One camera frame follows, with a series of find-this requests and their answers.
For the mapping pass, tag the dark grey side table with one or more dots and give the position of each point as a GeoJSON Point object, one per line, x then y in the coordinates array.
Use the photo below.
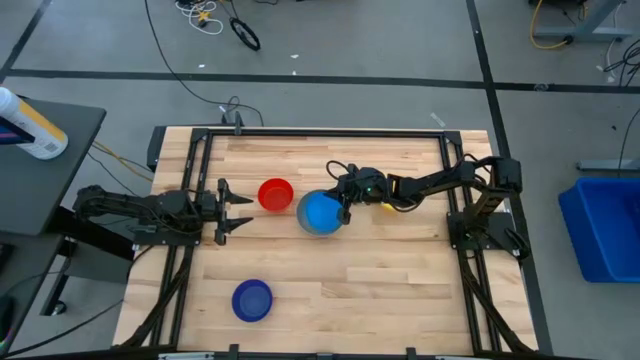
{"type": "Point", "coordinates": [45, 190]}

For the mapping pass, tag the blue plastic bin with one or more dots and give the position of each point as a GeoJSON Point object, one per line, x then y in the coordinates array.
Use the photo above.
{"type": "Point", "coordinates": [600, 235]}

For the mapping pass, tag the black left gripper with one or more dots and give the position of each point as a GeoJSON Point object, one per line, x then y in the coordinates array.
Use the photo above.
{"type": "Point", "coordinates": [207, 207]}

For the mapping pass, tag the grey desk base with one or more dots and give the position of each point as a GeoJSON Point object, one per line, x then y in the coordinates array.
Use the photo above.
{"type": "Point", "coordinates": [580, 32]}

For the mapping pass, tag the yellow plastic bowl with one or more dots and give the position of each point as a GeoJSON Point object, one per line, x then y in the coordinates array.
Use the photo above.
{"type": "Point", "coordinates": [388, 207]}

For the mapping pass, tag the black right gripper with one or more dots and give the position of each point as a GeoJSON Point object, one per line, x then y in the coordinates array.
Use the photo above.
{"type": "Point", "coordinates": [365, 186]}

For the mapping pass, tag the grey floor bar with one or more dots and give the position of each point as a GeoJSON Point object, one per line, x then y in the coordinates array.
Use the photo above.
{"type": "Point", "coordinates": [605, 165]}

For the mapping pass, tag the light blue plastic bowl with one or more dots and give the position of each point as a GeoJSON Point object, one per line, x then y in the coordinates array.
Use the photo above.
{"type": "Point", "coordinates": [320, 212]}

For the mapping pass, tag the white bottle with yellow label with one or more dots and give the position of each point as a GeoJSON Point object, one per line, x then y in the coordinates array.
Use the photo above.
{"type": "Point", "coordinates": [35, 130]}

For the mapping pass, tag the red plastic bowl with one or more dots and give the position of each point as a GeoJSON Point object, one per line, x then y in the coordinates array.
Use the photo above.
{"type": "Point", "coordinates": [275, 195]}

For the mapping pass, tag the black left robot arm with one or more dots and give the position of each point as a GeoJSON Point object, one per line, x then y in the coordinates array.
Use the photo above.
{"type": "Point", "coordinates": [125, 205]}

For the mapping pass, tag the black aluminium table frame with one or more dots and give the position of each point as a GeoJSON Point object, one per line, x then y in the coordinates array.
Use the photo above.
{"type": "Point", "coordinates": [325, 134]}

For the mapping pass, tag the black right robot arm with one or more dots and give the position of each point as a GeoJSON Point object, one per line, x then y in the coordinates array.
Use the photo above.
{"type": "Point", "coordinates": [435, 182]}

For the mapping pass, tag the black side table base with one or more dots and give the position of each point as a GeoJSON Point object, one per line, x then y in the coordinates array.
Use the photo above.
{"type": "Point", "coordinates": [85, 230]}

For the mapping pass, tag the table edge clamp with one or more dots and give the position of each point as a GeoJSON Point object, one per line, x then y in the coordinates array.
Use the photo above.
{"type": "Point", "coordinates": [236, 120]}

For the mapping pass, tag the dark blue plastic bowl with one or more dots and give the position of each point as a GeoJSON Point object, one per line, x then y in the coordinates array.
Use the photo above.
{"type": "Point", "coordinates": [252, 300]}

